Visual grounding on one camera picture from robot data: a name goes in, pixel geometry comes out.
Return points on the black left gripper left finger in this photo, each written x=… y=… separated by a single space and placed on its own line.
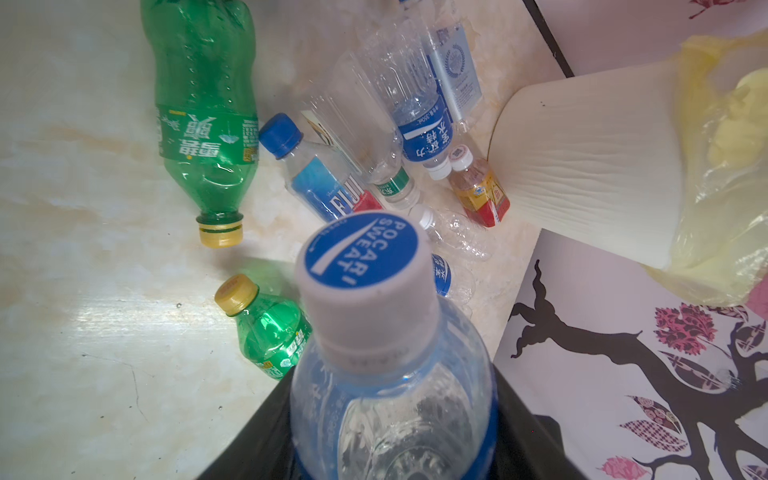
x=263 y=449

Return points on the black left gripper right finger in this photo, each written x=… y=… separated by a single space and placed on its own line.
x=527 y=445

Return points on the cream bin yellow bag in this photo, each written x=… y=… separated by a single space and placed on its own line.
x=664 y=164

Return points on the green soda bottle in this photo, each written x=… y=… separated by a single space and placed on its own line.
x=273 y=331
x=206 y=111

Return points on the bottle blue label white cap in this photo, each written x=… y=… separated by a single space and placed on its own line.
x=454 y=282

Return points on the clear crushed bottle white cap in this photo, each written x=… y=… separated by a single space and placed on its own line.
x=453 y=231

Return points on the red yellow label bottle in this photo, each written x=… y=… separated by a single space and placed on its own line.
x=476 y=187

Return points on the Fiji bottle red flower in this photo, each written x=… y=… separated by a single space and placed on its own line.
x=317 y=174

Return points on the clear bottle green cap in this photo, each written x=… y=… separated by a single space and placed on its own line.
x=344 y=110

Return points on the clear bottle pale blue label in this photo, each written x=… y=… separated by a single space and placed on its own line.
x=441 y=27

